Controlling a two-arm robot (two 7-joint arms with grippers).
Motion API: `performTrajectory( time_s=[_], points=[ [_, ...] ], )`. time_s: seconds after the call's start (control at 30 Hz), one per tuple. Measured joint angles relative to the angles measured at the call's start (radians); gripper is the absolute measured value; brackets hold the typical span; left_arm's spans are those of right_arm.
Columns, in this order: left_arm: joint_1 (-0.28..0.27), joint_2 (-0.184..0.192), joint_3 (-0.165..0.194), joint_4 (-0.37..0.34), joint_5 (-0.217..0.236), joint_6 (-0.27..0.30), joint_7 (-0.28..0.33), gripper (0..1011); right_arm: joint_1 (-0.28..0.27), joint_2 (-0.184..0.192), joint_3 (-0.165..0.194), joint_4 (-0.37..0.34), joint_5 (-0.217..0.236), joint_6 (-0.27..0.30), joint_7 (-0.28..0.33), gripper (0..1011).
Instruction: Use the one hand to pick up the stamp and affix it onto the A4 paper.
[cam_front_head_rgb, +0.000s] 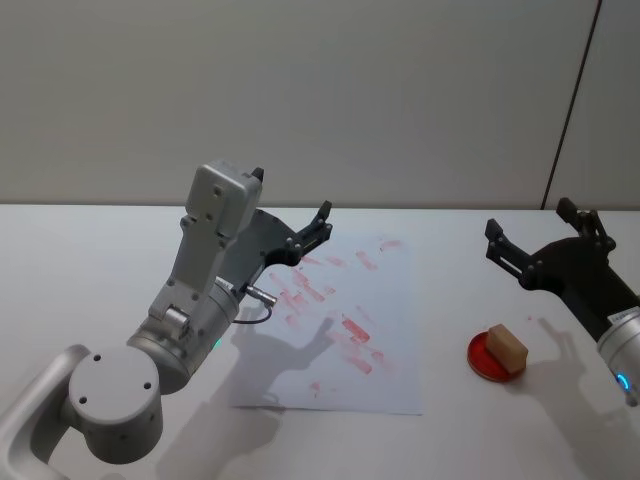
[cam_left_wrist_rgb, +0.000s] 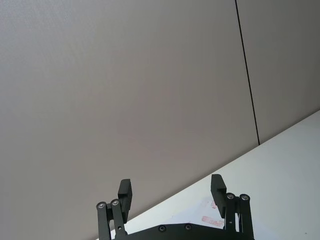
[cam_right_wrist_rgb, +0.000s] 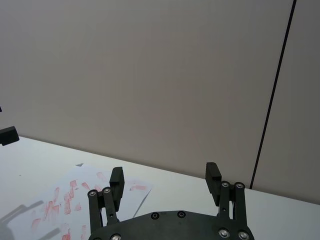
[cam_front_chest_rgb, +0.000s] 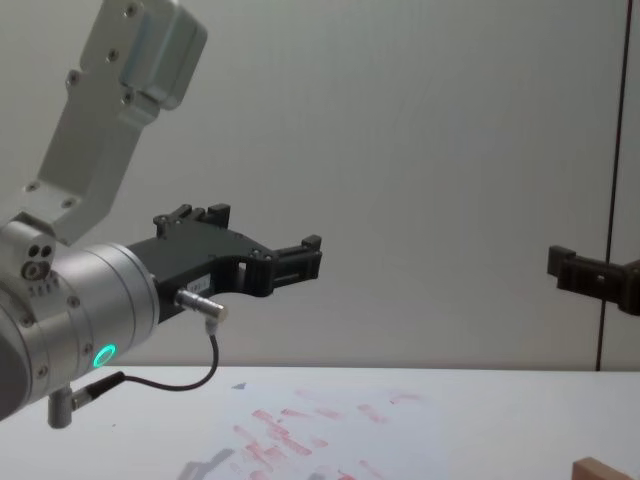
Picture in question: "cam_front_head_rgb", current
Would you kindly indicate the white paper with red prints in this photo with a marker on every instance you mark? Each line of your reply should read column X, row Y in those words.
column 390, row 300

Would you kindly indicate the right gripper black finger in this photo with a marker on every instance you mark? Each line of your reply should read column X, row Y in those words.
column 507, row 250
column 587, row 222

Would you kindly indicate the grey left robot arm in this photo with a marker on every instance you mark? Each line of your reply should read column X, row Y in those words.
column 115, row 395

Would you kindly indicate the beige block stamp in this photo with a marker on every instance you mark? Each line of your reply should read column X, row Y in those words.
column 507, row 347

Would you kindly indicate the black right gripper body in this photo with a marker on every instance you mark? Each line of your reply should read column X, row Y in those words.
column 580, row 280

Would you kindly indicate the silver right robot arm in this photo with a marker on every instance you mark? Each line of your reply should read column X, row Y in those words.
column 622, row 350

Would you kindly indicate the round red ink pad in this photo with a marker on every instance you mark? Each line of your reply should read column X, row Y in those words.
column 482, row 355

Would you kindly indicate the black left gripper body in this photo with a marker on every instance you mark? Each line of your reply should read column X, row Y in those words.
column 260, row 245

